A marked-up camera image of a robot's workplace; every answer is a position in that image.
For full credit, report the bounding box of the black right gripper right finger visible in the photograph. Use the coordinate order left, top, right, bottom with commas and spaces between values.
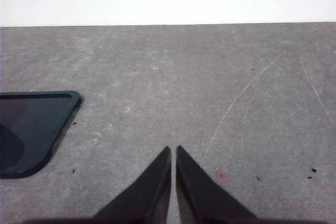
175, 145, 258, 224

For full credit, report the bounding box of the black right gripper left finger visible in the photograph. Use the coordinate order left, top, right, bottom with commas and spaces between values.
91, 146, 172, 224

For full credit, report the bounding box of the black rectangular tray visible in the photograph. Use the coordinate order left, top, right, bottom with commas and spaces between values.
0, 90, 82, 180

